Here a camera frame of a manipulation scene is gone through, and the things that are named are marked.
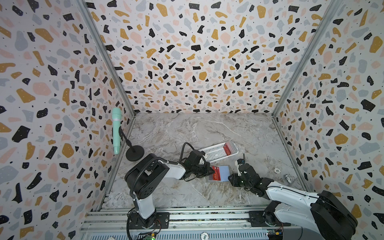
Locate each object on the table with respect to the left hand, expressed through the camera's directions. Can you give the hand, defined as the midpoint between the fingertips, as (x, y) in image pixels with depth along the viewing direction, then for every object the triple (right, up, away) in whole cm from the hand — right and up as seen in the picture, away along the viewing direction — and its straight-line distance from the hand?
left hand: (219, 171), depth 87 cm
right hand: (+7, -4, +1) cm, 8 cm away
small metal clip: (+41, -4, +1) cm, 41 cm away
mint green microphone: (-53, +31, -12) cm, 62 cm away
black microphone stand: (-52, +9, +8) cm, 54 cm away
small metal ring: (+36, -1, +5) cm, 36 cm away
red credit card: (-1, -3, +1) cm, 3 cm away
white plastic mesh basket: (0, +9, +14) cm, 17 cm away
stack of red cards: (+7, +12, +10) cm, 17 cm away
